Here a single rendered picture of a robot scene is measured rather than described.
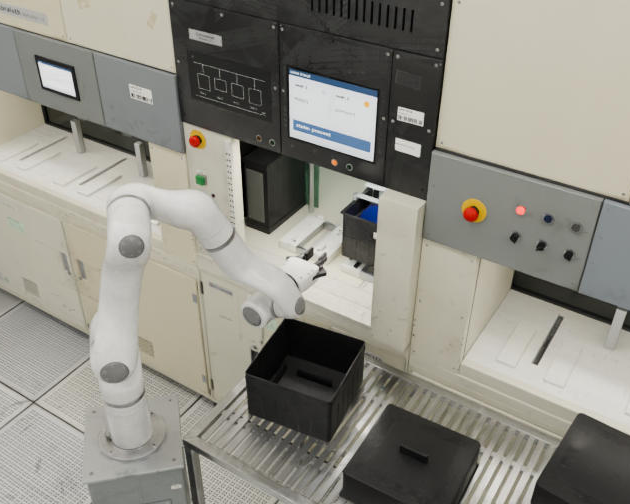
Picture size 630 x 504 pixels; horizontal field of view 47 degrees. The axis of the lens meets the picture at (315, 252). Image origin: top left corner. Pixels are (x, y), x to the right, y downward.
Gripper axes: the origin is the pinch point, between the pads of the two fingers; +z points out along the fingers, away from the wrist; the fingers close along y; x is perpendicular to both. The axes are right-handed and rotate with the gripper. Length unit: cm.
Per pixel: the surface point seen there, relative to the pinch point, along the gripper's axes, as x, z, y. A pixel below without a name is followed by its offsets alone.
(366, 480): -33, -38, 40
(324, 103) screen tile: 41.6, 14.0, -6.4
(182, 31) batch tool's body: 52, 14, -57
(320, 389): -42.0, -10.2, 8.6
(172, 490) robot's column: -54, -57, -12
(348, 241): -17.9, 33.9, -8.0
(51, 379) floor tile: -119, -11, -136
